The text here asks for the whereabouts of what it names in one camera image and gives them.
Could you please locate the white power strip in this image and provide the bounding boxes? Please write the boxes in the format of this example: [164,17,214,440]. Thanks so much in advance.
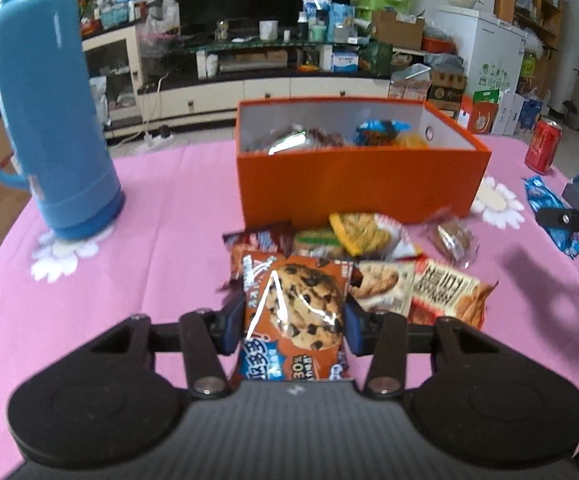
[142,122,180,149]

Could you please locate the red soda can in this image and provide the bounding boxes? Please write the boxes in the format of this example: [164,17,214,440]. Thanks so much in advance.
[524,116,564,176]

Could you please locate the open cardboard box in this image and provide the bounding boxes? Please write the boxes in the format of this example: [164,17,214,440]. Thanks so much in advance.
[372,10,426,52]

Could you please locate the blue thermos flask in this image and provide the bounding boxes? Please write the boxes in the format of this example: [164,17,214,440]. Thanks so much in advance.
[0,0,126,241]

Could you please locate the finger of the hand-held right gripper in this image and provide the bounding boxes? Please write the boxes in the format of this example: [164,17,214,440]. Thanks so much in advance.
[536,206,579,247]

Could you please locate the teal basket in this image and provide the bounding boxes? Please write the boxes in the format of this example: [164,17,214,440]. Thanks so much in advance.
[100,2,130,29]

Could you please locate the orange white gift bag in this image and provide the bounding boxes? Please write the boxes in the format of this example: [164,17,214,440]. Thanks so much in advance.
[469,89,501,135]

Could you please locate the green bottle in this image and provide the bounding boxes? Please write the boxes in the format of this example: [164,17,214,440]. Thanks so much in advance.
[519,50,538,91]

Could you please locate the blue snack packet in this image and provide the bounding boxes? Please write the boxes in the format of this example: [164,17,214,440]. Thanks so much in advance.
[522,175,579,260]

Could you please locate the dark brown snack packet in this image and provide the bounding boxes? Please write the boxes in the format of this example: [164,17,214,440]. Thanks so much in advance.
[222,221,295,291]

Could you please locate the white television stand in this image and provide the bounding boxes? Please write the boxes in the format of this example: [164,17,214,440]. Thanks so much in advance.
[136,42,395,127]

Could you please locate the chocolate chip cookie packet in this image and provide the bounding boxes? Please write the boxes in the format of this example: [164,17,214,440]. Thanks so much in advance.
[239,252,353,384]

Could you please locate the light blue box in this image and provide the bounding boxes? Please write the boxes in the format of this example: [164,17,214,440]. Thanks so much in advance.
[329,2,357,29]

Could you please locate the blue white tissue box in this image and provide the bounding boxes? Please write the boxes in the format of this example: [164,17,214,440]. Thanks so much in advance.
[332,50,361,74]

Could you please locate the yellow noodle snack packet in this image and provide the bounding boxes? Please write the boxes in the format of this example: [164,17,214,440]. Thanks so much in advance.
[328,211,423,261]

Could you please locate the clear brown pastry packet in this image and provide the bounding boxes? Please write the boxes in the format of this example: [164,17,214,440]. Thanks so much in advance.
[422,210,480,266]

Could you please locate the white chest freezer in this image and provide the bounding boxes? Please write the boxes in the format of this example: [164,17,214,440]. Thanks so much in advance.
[427,5,528,111]

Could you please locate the silver foil snack packet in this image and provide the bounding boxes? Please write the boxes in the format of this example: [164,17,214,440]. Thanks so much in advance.
[249,127,315,155]

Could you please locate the red white cracker packet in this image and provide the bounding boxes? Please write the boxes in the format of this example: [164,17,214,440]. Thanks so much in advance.
[407,255,499,331]

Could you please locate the green beige snack packet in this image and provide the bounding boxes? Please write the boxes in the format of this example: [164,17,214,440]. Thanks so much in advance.
[292,227,348,261]

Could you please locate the blue white milk carton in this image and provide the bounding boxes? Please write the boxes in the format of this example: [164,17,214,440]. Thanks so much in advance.
[302,0,333,26]

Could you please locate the printed drinks carton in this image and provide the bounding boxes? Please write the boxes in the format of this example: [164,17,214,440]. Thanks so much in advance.
[428,69,468,111]

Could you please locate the blue cookie packet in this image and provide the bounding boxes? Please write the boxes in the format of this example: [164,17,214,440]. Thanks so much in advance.
[353,119,413,147]

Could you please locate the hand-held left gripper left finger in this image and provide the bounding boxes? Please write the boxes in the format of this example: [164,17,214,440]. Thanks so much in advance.
[89,297,247,401]

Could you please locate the beige cookie packet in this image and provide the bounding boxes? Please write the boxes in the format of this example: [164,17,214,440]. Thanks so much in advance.
[349,257,417,319]

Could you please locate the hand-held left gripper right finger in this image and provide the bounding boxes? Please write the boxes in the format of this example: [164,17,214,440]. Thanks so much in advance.
[342,295,500,401]

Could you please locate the dark green box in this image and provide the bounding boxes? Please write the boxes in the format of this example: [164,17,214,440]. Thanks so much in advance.
[359,41,395,79]

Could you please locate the orange cardboard box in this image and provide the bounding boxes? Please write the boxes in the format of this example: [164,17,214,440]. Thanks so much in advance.
[234,96,493,226]

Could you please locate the white glass door cabinet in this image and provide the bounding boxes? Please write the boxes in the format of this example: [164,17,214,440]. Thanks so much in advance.
[80,25,145,134]

